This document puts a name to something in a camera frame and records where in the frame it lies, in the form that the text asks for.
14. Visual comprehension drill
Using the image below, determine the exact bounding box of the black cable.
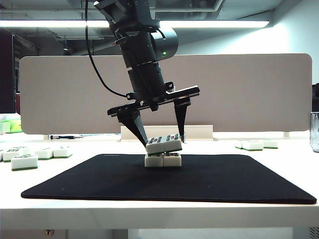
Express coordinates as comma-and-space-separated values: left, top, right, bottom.
84, 0, 129, 98

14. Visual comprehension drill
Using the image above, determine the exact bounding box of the black device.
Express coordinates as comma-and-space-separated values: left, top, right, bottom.
312, 83, 319, 108

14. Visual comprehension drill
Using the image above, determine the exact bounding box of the two bamboo mahjong tile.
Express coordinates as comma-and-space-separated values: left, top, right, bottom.
34, 147, 54, 161

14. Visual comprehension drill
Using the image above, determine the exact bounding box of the black monitor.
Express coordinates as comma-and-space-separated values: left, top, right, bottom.
0, 27, 16, 114

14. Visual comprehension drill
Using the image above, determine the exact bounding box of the black rectangular mat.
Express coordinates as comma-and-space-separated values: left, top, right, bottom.
20, 153, 317, 205

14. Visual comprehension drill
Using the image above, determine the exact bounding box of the beige desk divider panel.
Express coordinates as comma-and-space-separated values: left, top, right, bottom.
19, 53, 313, 135

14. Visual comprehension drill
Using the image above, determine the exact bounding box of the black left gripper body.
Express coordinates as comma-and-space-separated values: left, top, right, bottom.
107, 62, 201, 118

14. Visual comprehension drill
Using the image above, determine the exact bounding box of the clear glass container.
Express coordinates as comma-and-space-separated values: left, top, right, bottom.
310, 112, 319, 152

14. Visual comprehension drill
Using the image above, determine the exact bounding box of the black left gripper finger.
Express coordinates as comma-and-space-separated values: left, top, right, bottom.
173, 98, 192, 144
116, 110, 150, 148

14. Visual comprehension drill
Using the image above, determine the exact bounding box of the six bamboo mahjong tile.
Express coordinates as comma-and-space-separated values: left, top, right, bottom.
2, 148, 21, 163

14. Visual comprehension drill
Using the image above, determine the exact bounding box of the bird print mahjong tile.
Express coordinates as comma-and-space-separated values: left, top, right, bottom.
11, 154, 39, 172

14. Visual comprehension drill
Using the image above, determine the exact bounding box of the green white package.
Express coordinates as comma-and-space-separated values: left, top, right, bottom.
0, 120, 11, 134
9, 119, 22, 132

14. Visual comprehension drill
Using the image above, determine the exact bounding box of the eight bamboo mahjong tile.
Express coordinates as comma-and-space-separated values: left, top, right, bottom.
14, 146, 32, 156

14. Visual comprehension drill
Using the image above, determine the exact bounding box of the five bamboo mahjong tile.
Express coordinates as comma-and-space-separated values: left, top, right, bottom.
162, 133, 183, 153
145, 136, 166, 155
162, 152, 182, 167
144, 152, 164, 168

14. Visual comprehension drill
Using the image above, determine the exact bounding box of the three bamboo mahjong tile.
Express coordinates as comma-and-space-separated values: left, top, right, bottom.
53, 146, 73, 159

